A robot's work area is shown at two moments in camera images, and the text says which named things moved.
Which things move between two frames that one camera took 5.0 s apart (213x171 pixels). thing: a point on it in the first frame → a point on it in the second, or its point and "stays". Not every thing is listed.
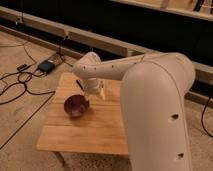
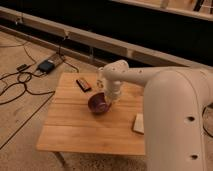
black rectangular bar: x=80 y=85 stays
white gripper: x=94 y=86 → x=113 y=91
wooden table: x=101 y=130 stays
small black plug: x=23 y=67 stays
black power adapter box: x=46 y=66 stays
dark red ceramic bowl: x=76 y=105 → x=97 y=103
